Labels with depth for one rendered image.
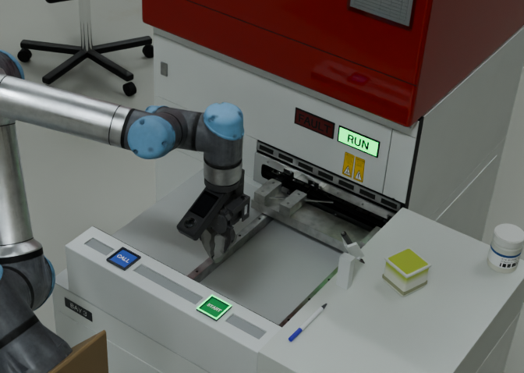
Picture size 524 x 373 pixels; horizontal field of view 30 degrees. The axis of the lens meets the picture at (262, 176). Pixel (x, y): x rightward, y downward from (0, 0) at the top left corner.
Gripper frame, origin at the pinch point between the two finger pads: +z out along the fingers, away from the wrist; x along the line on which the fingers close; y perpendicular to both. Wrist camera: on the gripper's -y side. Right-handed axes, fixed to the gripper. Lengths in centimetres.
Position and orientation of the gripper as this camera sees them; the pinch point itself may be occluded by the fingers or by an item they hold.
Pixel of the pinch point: (213, 259)
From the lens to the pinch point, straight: 203.9
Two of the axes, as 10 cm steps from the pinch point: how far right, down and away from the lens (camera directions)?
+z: -0.5, 8.1, 5.9
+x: -8.2, -3.7, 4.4
